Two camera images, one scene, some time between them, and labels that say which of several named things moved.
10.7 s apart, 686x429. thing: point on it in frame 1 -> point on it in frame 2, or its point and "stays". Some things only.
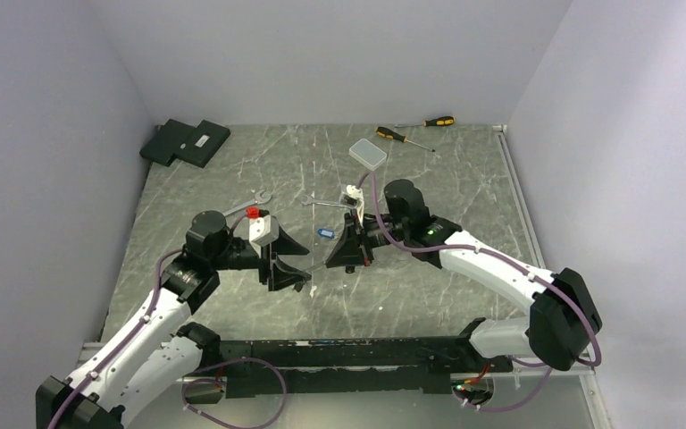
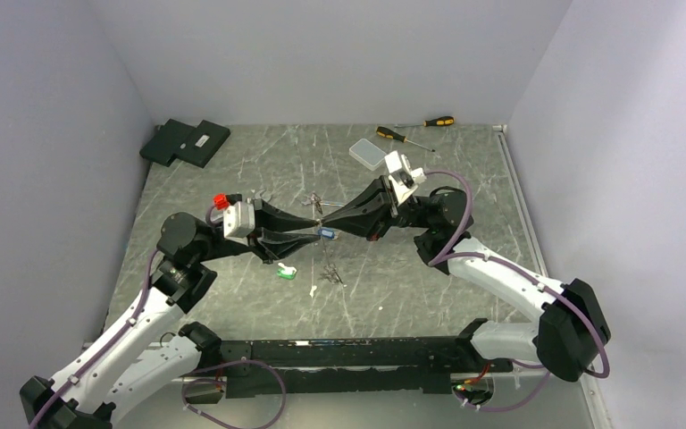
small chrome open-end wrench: [322, 203] stays
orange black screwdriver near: [389, 134] stays
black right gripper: [348, 251] -> [369, 214]
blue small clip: [328, 233] stays
